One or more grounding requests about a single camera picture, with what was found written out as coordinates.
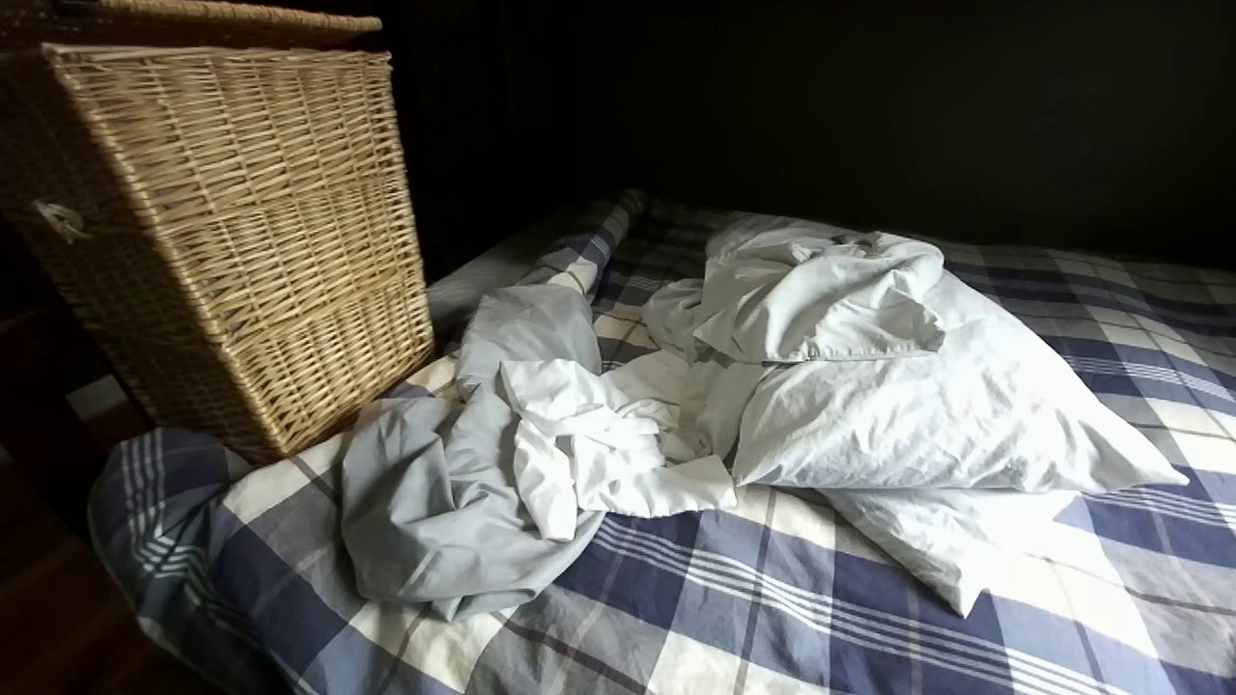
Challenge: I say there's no wicker laundry basket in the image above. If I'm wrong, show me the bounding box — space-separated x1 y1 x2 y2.
0 42 434 458

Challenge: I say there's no grey crumpled sheet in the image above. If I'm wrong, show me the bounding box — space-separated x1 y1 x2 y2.
342 284 734 618

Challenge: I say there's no white crumpled pillow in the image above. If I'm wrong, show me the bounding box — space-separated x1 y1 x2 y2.
647 222 1177 612

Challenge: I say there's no blue plaid bed duvet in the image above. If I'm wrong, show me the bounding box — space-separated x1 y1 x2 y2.
89 241 1236 695

